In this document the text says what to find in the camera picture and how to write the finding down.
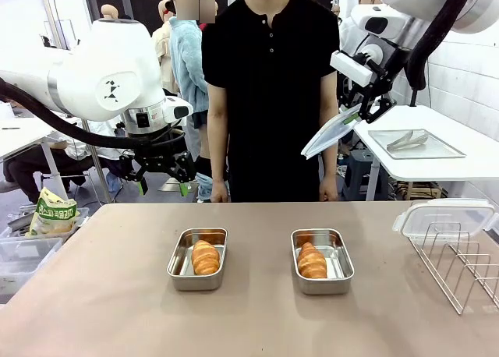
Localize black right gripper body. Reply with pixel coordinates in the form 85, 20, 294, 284
361, 59, 394, 101

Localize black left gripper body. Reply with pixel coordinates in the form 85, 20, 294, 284
131, 136, 188, 171

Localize clear plastic snap-lock lid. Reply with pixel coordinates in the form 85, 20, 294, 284
300, 103, 364, 161
392, 198, 499, 238

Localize golden brown croissant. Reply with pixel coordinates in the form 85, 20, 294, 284
296, 241, 328, 280
191, 239, 221, 277

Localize person's left forearm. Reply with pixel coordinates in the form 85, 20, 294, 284
317, 111, 339, 181

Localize person's right forearm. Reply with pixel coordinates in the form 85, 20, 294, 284
206, 111, 231, 183

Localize person's right hand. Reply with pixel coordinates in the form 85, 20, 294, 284
209, 179, 229, 203

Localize person's left hand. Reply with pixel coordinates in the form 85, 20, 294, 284
318, 177, 339, 203

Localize grey metal stand pole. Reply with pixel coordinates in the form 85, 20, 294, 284
80, 118, 113, 204

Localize metal tongs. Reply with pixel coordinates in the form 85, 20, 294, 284
386, 130, 430, 152

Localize grey plastic stool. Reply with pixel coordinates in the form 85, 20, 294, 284
342, 149, 378, 201

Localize flat metal tray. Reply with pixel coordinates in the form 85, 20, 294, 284
367, 129, 467, 161

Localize yellow green snack bag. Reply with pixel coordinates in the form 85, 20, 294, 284
26, 186, 82, 238

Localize person in black shirt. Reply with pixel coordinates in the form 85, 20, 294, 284
201, 0, 341, 203

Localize white side table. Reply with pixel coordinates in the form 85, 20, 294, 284
352, 104, 499, 203

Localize seated person in white shirt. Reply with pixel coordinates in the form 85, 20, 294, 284
2, 118, 129, 204

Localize mannequin in beige shirt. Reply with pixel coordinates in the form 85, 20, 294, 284
150, 0, 180, 97

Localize rectangular stainless steel container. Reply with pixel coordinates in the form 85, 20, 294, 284
290, 228, 356, 296
166, 227, 228, 292

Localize white desk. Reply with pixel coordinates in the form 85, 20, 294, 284
0, 117, 79, 202

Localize clear plastic storage bin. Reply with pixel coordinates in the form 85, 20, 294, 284
0, 235, 64, 302

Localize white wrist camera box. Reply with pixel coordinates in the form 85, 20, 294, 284
330, 50, 374, 88

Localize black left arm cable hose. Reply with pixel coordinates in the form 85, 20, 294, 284
0, 78, 186, 150

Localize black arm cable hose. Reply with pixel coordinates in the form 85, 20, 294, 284
0, 78, 186, 150
405, 0, 483, 91

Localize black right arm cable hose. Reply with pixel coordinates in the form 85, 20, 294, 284
405, 0, 483, 91

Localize metal wire lid rack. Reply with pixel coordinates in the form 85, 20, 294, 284
405, 221, 499, 316

